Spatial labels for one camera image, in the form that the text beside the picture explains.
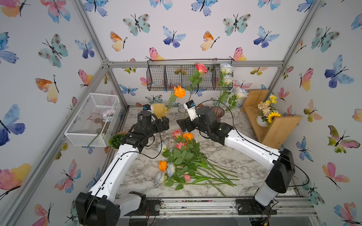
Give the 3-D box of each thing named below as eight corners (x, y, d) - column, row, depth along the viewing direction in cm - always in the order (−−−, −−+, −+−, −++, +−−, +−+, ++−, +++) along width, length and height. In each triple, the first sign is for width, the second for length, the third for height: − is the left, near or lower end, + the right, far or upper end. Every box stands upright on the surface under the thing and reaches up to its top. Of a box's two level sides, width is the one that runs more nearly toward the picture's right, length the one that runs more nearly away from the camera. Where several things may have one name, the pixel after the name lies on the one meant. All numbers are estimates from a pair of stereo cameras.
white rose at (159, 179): (155, 186, 82) (153, 184, 78) (156, 175, 86) (155, 172, 82) (163, 186, 82) (162, 184, 78) (164, 175, 86) (163, 172, 82)
